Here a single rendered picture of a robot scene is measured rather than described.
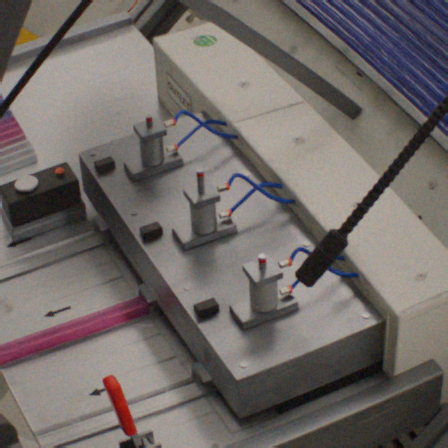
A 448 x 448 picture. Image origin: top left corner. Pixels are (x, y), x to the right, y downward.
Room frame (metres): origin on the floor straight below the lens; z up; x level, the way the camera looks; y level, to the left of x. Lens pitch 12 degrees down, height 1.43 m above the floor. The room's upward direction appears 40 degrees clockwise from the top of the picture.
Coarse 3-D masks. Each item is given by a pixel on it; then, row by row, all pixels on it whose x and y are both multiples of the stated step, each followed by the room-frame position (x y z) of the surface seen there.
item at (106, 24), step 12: (120, 12) 1.55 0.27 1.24; (84, 24) 1.52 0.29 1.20; (96, 24) 1.52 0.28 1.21; (108, 24) 1.52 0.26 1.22; (120, 24) 1.53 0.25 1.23; (48, 36) 1.50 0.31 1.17; (72, 36) 1.50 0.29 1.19; (84, 36) 1.51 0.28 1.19; (24, 48) 1.48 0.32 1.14; (36, 48) 1.48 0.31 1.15; (12, 60) 1.47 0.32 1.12
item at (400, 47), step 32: (320, 0) 1.32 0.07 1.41; (352, 0) 1.29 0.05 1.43; (384, 0) 1.27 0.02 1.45; (416, 0) 1.24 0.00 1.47; (352, 32) 1.27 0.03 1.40; (384, 32) 1.24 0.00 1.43; (416, 32) 1.22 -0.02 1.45; (384, 64) 1.23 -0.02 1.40; (416, 64) 1.20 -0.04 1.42; (416, 96) 1.18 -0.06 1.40
